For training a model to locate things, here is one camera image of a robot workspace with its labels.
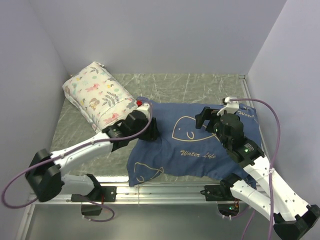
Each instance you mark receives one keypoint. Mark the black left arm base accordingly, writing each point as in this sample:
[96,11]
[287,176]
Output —
[94,203]

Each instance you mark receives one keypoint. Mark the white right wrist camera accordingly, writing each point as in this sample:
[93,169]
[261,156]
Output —
[231,106]

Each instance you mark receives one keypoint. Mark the aluminium front rail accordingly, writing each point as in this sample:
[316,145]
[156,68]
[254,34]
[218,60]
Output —
[158,193]

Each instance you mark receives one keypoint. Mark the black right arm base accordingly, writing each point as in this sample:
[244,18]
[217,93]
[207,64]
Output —
[227,205]

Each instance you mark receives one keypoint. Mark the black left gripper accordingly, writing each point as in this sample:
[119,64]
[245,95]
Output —
[153,132]

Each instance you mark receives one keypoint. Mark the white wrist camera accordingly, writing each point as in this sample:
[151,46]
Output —
[231,106]
[144,107]

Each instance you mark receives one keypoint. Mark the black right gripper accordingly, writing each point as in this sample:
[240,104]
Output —
[206,114]

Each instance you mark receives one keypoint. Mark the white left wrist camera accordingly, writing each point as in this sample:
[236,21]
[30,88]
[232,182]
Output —
[144,107]

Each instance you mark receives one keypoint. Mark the blue fish print pillowcase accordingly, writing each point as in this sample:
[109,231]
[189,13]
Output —
[181,149]

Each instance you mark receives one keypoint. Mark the white floral print pillow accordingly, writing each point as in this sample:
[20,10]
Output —
[99,97]

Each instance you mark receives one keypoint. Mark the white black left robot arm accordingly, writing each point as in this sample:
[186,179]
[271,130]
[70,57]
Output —
[49,171]

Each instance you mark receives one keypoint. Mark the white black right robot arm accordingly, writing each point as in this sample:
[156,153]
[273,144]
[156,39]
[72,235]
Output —
[290,216]

